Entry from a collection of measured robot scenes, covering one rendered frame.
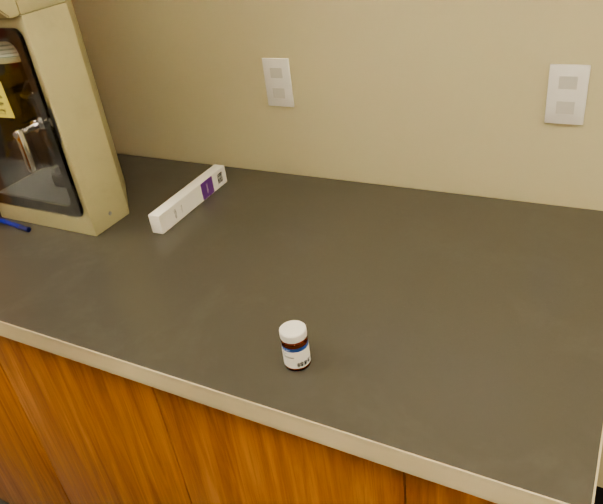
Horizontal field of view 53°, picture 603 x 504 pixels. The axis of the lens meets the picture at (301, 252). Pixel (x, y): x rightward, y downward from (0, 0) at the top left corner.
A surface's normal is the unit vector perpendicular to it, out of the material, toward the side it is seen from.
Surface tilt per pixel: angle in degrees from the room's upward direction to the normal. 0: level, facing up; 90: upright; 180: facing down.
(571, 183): 90
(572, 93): 90
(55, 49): 90
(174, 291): 0
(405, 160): 90
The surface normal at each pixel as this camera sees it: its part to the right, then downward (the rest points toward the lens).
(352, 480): -0.46, 0.51
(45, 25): 0.88, 0.16
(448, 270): -0.11, -0.84
